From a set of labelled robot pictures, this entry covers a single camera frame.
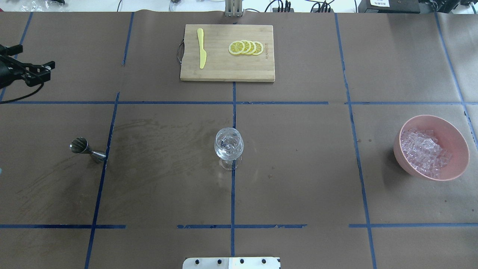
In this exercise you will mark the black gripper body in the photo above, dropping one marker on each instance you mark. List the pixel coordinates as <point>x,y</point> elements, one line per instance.
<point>4,72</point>

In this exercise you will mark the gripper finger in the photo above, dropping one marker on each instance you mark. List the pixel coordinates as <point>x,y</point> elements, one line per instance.
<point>34,75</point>
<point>11,51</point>

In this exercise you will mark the steel double jigger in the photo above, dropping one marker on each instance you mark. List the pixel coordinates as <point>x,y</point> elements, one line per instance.
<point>80,145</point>

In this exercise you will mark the clear wine glass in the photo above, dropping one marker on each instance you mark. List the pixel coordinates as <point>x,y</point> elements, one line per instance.
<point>229,146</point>

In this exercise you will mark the clear ice cubes pile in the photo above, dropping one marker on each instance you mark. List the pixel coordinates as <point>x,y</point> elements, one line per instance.
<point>422,150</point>

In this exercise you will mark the yellow plastic knife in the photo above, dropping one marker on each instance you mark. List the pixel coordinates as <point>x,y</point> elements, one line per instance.
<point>202,52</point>

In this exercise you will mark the bamboo cutting board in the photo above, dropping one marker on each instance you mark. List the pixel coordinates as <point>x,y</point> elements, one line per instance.
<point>222,65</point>

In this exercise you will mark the front lemon slice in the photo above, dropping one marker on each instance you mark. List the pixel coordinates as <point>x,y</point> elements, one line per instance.
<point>236,47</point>

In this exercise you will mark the lemon slice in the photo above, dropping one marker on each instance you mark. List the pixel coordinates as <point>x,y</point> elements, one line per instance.
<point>252,48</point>
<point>246,46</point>
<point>236,47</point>
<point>258,48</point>

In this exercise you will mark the back lemon slice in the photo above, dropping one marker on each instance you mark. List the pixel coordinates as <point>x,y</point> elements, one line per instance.
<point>258,48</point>

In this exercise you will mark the black device box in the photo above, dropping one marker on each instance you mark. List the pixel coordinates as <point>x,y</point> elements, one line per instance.
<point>389,6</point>

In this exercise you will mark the pink bowl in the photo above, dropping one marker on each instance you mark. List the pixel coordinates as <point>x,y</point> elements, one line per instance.
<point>448,137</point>

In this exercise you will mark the aluminium frame post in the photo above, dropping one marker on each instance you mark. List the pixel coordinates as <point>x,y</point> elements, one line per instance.
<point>234,8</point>

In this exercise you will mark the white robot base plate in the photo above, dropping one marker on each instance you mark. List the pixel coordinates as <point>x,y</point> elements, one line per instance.
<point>232,263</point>

